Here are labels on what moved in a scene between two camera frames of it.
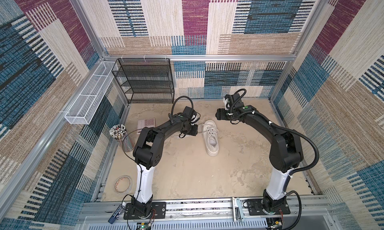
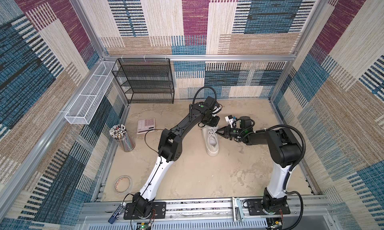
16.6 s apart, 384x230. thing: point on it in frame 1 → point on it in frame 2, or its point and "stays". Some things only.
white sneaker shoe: [210, 134] stays
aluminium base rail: [305, 214] stays
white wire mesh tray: [81, 111] stays
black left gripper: [195, 130] → [214, 123]
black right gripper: [221, 115] → [227, 132]
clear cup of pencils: [119, 132] stays
